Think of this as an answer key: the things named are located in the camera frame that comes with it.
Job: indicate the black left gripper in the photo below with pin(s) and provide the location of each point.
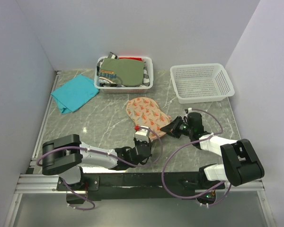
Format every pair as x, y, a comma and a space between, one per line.
136, 142

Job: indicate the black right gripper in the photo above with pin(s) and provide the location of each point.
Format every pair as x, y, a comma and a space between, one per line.
173, 126

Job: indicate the floral pink bra laundry bag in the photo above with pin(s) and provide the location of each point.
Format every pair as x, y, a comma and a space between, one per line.
145, 111

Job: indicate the white clothes basket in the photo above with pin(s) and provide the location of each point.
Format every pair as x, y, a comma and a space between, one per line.
128, 90

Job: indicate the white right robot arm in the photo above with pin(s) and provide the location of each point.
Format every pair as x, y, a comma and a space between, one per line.
240, 163

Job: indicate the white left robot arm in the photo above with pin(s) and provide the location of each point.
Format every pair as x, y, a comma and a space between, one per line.
62, 157

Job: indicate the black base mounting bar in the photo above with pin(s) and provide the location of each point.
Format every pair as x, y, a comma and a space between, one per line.
114, 186

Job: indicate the white empty mesh basket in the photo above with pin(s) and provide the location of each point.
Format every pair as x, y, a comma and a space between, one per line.
198, 83

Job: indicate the green printed t-shirt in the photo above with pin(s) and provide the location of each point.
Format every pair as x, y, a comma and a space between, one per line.
121, 72

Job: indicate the red garment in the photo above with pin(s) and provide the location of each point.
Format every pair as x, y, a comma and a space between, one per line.
132, 58

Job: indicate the black grey striped garment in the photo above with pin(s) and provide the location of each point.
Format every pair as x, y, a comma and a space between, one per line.
146, 80

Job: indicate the teal folded cloth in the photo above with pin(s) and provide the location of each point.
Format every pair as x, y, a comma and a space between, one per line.
74, 94

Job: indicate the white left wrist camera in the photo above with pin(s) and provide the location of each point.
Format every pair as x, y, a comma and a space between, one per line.
142, 133

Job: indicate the aluminium rail frame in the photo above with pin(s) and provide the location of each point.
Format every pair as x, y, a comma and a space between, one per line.
103, 120

